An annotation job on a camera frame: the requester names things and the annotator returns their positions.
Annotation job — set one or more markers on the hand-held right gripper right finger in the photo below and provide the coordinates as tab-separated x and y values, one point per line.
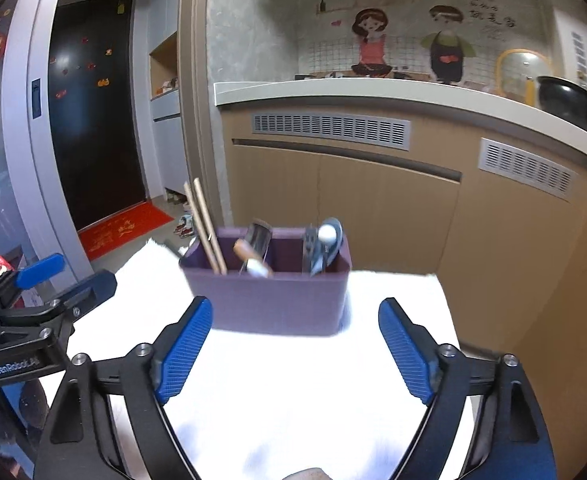
406	350

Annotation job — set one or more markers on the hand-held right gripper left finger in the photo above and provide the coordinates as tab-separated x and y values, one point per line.
183	350

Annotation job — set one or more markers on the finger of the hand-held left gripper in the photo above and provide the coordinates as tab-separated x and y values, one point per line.
40	264
98	285

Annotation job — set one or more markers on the purple plastic utensil holder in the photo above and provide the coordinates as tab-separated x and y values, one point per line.
263	300

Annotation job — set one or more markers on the white plastic spoon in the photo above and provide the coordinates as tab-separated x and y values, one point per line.
256	267

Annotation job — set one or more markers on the wooden spoon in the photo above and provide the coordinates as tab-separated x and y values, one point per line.
243	250

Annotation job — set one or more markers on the wooden chopstick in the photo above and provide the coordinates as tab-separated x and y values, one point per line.
203	230
210	224

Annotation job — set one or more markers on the shovel-shaped metal spoon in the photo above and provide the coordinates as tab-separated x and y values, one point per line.
259	237

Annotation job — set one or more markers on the blue-grey plastic spoon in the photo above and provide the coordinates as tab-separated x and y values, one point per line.
336	230

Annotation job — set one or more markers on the black kitchen tongs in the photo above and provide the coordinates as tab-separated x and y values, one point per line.
309	250

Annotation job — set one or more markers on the red doormat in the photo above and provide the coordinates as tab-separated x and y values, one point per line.
118	230

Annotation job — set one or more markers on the white woven table cloth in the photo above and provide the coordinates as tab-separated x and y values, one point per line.
283	385

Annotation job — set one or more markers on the pair of slippers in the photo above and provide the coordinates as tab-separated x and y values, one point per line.
186	225

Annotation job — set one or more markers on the row of shoes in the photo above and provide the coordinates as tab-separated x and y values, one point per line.
178	199

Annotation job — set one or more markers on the black entrance door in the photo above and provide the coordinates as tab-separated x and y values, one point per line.
93	135

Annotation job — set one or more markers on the beige kitchen counter cabinet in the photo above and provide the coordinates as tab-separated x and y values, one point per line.
383	200

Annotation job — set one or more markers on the white shelf cabinet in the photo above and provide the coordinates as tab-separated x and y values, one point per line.
166	145

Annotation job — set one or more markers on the small shelf items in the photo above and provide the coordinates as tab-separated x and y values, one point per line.
166	86

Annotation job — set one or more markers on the short grey vent grille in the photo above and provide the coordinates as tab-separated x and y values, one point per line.
523	165

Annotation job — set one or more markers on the long grey vent grille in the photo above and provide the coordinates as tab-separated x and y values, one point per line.
323	129

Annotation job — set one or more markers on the black cooking pot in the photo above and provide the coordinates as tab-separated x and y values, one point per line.
563	102

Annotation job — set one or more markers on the glass lid with yellow rim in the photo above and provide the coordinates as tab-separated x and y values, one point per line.
521	72

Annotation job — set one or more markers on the grey wall switch panel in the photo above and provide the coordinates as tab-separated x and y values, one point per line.
35	99

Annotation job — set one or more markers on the cartoon boy wall sticker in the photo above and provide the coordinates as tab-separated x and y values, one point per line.
446	50

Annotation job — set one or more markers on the cartoon girl wall sticker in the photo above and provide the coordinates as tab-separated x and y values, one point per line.
371	45

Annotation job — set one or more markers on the white wall vent panel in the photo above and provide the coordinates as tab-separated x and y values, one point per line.
578	55

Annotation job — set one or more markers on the black calligraphy wall sticker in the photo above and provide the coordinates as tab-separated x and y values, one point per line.
498	15

